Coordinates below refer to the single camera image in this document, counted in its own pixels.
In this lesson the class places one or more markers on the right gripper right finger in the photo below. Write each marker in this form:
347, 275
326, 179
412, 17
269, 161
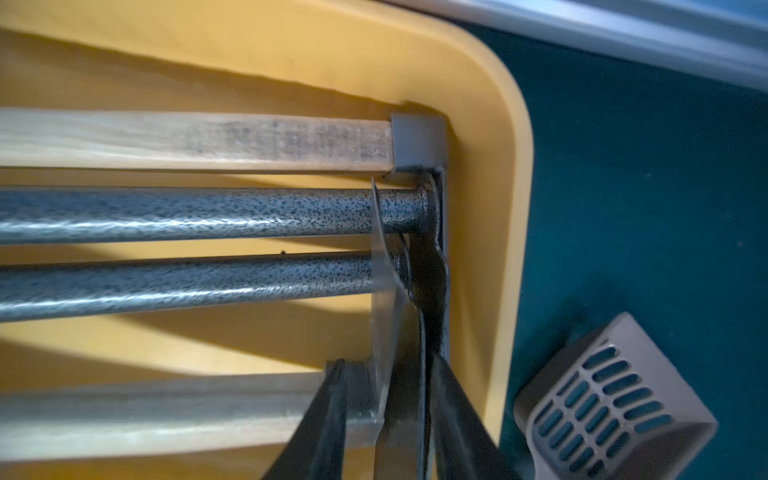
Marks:
463, 448

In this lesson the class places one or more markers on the brown slotted plastic scoop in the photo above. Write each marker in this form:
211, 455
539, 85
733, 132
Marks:
612, 406

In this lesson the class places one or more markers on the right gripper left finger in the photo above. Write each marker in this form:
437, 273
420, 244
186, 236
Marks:
316, 449

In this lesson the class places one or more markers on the yellow plastic storage box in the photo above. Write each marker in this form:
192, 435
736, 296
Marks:
356, 60

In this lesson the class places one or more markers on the horizontal aluminium frame bar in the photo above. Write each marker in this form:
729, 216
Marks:
719, 40

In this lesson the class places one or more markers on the wooden handle hoe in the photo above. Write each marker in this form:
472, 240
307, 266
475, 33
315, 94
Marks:
208, 413
224, 142

